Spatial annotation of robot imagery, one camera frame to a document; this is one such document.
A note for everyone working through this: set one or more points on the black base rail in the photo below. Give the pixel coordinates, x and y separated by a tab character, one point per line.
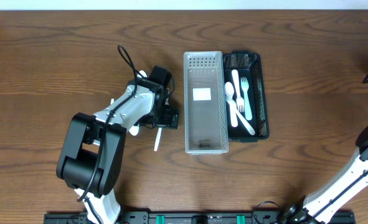
256	217

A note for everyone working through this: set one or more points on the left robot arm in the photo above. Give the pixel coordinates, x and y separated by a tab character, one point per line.
91	156

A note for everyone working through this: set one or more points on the white label in clear basket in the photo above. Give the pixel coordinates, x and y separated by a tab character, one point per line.
201	94

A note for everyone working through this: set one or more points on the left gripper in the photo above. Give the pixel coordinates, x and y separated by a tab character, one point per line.
167	119

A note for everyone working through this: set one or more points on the white fork tines down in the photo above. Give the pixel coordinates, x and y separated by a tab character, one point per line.
239	100

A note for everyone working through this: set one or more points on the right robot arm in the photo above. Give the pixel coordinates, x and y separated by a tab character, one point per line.
321	205

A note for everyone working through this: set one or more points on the black plastic basket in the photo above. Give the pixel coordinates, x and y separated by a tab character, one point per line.
249	66

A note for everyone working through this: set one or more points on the clear plastic basket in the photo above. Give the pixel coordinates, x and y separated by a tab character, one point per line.
205	121

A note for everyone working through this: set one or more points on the white fork long handle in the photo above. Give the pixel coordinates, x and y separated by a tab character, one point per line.
245	86

